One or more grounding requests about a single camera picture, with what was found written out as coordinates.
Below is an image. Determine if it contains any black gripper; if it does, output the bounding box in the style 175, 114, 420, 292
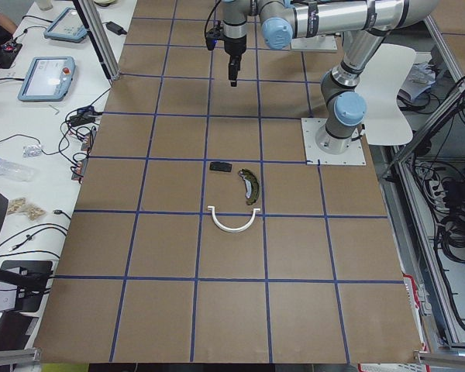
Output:
224, 38, 245, 80

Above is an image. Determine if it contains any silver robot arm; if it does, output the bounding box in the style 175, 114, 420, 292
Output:
204, 0, 438, 155

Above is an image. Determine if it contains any black brake pad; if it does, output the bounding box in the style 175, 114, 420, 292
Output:
209, 161, 233, 173

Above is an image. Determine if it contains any black power adapter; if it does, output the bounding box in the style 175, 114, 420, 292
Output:
105, 21, 127, 36

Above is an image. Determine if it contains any olive brake shoe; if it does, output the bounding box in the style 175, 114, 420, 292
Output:
238, 168, 260, 205

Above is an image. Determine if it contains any far teach pendant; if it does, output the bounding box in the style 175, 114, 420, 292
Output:
43, 8, 87, 43

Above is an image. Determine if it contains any teach pendant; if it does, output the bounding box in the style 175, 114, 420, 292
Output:
18, 57, 76, 102
43, 8, 87, 43

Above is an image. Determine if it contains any white chair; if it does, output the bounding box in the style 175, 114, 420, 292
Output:
356, 43, 416, 146

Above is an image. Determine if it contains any near teach pendant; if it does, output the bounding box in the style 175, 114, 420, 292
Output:
18, 57, 76, 102

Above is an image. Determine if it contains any plastic water bottle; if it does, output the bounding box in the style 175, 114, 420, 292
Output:
0, 158, 35, 181

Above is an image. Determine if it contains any bag of wooden pieces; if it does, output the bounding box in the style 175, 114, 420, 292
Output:
6, 198, 46, 221

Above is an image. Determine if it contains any aluminium frame post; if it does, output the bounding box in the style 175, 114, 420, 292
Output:
73, 0, 120, 81

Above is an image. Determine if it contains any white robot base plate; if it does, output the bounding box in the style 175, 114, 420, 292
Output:
301, 118, 366, 166

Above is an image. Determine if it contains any white curved plastic bracket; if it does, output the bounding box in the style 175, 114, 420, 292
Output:
207, 205, 261, 233

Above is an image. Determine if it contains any black camera stand base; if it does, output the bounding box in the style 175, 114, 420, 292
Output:
0, 260, 53, 312

